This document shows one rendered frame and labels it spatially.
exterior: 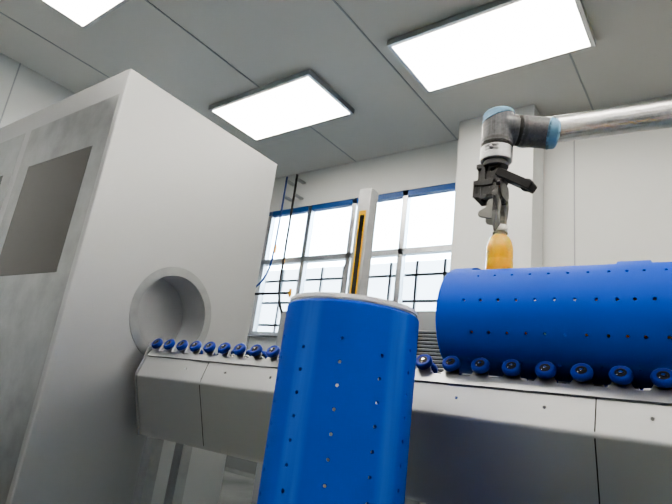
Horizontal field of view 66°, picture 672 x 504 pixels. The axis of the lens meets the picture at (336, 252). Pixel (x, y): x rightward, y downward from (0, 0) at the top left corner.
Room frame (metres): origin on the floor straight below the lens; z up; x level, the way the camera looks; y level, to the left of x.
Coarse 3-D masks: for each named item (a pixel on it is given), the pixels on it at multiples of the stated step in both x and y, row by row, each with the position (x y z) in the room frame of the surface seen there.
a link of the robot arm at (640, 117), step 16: (592, 112) 1.38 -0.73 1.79; (608, 112) 1.37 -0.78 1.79; (624, 112) 1.36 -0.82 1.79; (640, 112) 1.35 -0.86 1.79; (656, 112) 1.34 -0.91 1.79; (576, 128) 1.39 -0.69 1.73; (592, 128) 1.39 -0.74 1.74; (608, 128) 1.38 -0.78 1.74; (624, 128) 1.38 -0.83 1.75; (640, 128) 1.38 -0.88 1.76; (656, 128) 1.38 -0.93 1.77
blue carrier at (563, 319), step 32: (448, 288) 1.28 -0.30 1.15; (480, 288) 1.23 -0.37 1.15; (512, 288) 1.18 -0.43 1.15; (544, 288) 1.14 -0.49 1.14; (576, 288) 1.10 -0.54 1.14; (608, 288) 1.06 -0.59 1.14; (640, 288) 1.02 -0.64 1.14; (448, 320) 1.27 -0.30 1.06; (480, 320) 1.22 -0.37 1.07; (512, 320) 1.17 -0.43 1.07; (544, 320) 1.13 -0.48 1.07; (576, 320) 1.09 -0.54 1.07; (608, 320) 1.05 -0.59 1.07; (640, 320) 1.02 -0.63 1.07; (448, 352) 1.31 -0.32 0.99; (480, 352) 1.26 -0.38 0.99; (512, 352) 1.21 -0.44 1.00; (544, 352) 1.16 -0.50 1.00; (576, 352) 1.12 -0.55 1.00; (608, 352) 1.08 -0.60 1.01; (640, 352) 1.04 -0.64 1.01; (608, 384) 1.17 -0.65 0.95; (640, 384) 1.12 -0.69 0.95
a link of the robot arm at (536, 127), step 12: (528, 120) 1.29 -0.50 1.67; (540, 120) 1.29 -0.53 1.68; (552, 120) 1.29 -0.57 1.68; (528, 132) 1.30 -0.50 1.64; (540, 132) 1.29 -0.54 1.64; (552, 132) 1.29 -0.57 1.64; (516, 144) 1.34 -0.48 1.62; (528, 144) 1.33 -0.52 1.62; (540, 144) 1.32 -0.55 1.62; (552, 144) 1.32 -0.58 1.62
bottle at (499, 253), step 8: (496, 232) 1.32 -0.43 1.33; (504, 232) 1.31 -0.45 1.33; (496, 240) 1.30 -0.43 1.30; (504, 240) 1.30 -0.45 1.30; (488, 248) 1.32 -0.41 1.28; (496, 248) 1.30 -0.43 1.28; (504, 248) 1.30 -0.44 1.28; (512, 248) 1.31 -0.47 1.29; (488, 256) 1.32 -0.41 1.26; (496, 256) 1.30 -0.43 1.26; (504, 256) 1.30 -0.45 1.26; (512, 256) 1.31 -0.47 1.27; (488, 264) 1.32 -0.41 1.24; (496, 264) 1.30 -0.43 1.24; (504, 264) 1.30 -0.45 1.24; (512, 264) 1.31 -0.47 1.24
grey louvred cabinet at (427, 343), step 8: (424, 312) 3.18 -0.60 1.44; (432, 312) 3.14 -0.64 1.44; (280, 320) 3.91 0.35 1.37; (424, 320) 3.16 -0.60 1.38; (432, 320) 3.12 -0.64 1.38; (280, 328) 3.90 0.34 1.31; (424, 328) 3.15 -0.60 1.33; (432, 328) 3.12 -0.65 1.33; (280, 336) 3.89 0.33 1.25; (424, 336) 3.15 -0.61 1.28; (432, 336) 3.11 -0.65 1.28; (280, 344) 3.89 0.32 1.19; (424, 344) 3.15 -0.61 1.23; (432, 344) 3.11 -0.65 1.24; (424, 352) 3.14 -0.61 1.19; (432, 352) 3.11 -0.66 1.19; (440, 360) 3.08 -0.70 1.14; (416, 368) 3.17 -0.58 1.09; (440, 368) 3.07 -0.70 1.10; (496, 376) 2.86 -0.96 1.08; (256, 472) 3.91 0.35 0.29; (256, 480) 3.90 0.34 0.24; (256, 488) 3.90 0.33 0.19; (256, 496) 3.89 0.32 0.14
